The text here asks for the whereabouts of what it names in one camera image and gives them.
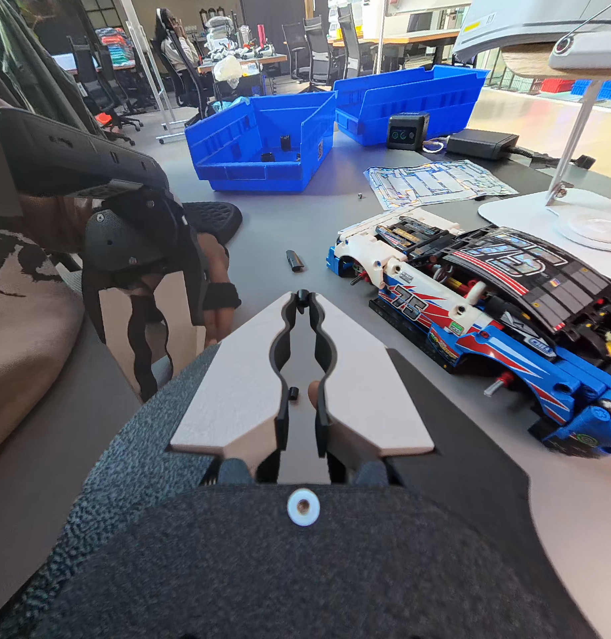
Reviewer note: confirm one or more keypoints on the stack of blue red bins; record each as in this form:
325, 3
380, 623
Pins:
585, 90

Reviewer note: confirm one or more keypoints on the brick-built toy race car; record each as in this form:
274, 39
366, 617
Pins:
435, 309

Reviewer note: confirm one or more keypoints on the black toy clip piece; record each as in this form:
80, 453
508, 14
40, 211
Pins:
294, 260

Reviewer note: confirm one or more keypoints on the cluttered wooden table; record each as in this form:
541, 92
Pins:
250, 60

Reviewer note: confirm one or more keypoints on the person's beige hoodie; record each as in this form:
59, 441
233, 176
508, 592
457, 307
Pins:
26, 324

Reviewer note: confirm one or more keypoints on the long wooden table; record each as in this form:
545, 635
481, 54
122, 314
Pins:
410, 39

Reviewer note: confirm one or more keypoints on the colourful stacked cloths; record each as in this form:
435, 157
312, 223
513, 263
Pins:
116, 45

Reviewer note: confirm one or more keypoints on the person's left hand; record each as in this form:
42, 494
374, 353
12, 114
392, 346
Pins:
215, 259

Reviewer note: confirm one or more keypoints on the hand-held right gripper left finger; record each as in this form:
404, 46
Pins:
230, 399

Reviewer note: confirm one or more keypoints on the white plastic bag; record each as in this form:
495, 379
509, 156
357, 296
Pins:
228, 67

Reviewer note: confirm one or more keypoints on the long blue plastic bin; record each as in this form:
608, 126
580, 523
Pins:
410, 110

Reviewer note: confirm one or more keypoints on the white partition stand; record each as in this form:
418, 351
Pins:
148, 65

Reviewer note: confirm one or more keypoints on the black device with round displays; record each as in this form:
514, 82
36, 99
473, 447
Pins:
408, 134

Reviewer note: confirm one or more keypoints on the white curved panel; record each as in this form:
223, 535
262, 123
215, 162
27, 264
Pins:
510, 25

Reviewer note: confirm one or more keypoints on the person's right hand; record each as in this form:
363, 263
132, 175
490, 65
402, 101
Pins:
313, 394

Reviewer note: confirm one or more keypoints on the black power adapter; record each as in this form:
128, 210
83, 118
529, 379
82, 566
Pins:
480, 145

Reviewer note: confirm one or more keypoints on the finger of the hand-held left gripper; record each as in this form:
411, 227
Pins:
116, 329
183, 329

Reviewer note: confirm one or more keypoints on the black toy axle connector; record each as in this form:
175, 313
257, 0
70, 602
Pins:
302, 299

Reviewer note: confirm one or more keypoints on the white stand with base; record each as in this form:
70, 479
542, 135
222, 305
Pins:
525, 214

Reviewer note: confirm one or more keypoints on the black office chair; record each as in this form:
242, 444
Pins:
350, 35
86, 75
295, 45
190, 85
318, 45

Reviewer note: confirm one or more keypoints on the holographic sticker sheet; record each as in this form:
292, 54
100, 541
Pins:
435, 184

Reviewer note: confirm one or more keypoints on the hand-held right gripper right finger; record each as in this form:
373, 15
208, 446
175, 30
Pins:
375, 399

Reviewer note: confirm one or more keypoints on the dark green jacket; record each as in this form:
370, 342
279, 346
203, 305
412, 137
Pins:
36, 60

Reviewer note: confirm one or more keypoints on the blue plastic bin with divider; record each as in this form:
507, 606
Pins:
225, 149

